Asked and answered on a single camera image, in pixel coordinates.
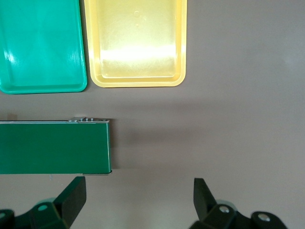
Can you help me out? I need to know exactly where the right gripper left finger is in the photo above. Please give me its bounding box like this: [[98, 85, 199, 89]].
[[0, 176, 87, 229]]

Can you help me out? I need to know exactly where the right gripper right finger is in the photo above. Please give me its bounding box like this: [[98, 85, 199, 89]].
[[190, 178, 286, 229]]

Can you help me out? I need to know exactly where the green conveyor belt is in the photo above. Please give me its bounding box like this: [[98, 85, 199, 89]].
[[0, 116, 112, 177]]

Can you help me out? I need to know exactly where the green plastic tray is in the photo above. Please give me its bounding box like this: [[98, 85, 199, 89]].
[[0, 0, 88, 94]]

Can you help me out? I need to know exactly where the yellow plastic tray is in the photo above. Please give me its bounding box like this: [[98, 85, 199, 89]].
[[83, 0, 186, 88]]

